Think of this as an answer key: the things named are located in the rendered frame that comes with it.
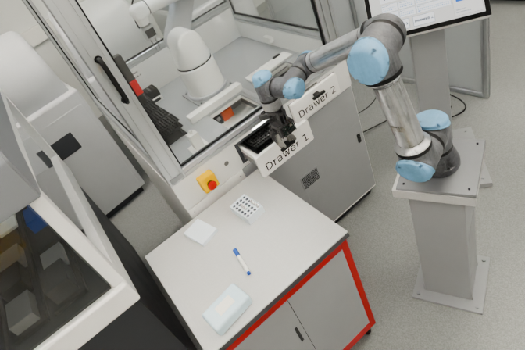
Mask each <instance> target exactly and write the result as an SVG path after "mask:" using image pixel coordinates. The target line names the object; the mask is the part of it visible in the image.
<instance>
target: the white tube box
mask: <svg viewBox="0 0 525 350"><path fill-rule="evenodd" d="M250 200H252V201H254V202H255V200H253V199H252V198H249V197H248V196H247V195H245V194H243V195H242V196H241V197H240V198H239V199H238V200H237V201H236V202H235V203H233V204H232V205H231V206H230V209H231V211H232V212H233V213H234V214H235V215H237V216H239V217H240V218H241V219H243V220H244V221H245V222H246V223H248V224H250V225H252V224H253V223H254V222H255V221H256V220H257V219H258V218H259V217H260V216H261V215H262V214H263V213H264V212H265V209H264V208H263V206H262V205H261V204H259V203H258V202H255V203H258V204H259V207H258V208H257V207H256V206H254V205H253V204H251V202H250ZM241 204H243V205H245V206H246V208H247V209H246V210H244V209H242V208H241Z"/></svg>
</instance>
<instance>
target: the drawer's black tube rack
mask: <svg viewBox="0 0 525 350"><path fill-rule="evenodd" d="M269 128H270V127H269V123H267V124H266V125H264V126H263V127H261V128H260V129H259V130H257V131H256V132H255V133H254V134H252V135H251V136H250V137H248V138H247V139H245V140H244V141H243V142H242V144H243V145H244V146H246V147H247V148H250V149H251V150H252V151H254V152H255V153H257V154H259V153H260V152H262V151H263V150H264V149H266V148H267V147H269V146H270V145H271V144H272V143H274V141H273V140H272V138H270V139H269V140H267V141H266V142H264V143H263V144H262V145H260V146H259V147H258V148H257V149H255V148H253V146H254V145H256V144H257V143H259V142H260V141H261V140H262V139H263V138H265V137H266V136H268V135H269V134H270V132H269Z"/></svg>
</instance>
